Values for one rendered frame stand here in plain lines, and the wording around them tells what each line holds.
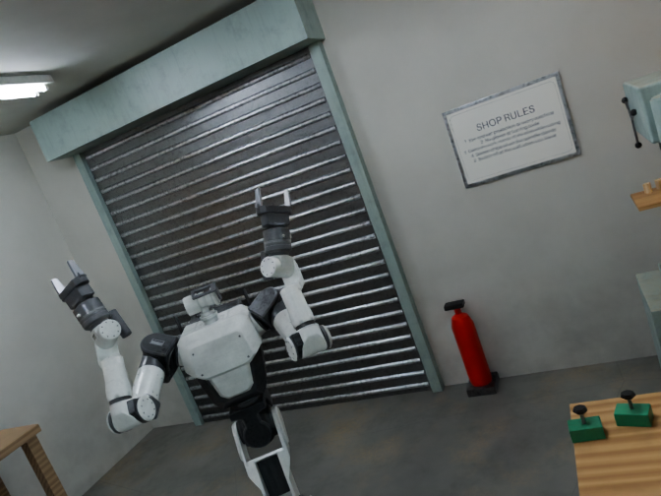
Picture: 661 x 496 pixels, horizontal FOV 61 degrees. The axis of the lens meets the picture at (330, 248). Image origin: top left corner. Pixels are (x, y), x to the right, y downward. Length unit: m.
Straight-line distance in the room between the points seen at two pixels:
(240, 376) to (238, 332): 0.16
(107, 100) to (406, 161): 1.99
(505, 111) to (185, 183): 2.19
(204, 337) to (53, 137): 2.78
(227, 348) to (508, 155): 2.05
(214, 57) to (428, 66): 1.25
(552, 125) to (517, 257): 0.78
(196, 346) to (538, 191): 2.19
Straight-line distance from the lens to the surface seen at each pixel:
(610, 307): 3.62
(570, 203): 3.41
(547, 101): 3.31
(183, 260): 4.32
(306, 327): 1.72
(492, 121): 3.33
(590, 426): 2.22
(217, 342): 1.92
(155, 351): 1.99
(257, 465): 2.13
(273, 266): 1.75
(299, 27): 3.31
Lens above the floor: 1.81
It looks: 11 degrees down
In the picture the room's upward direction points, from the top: 21 degrees counter-clockwise
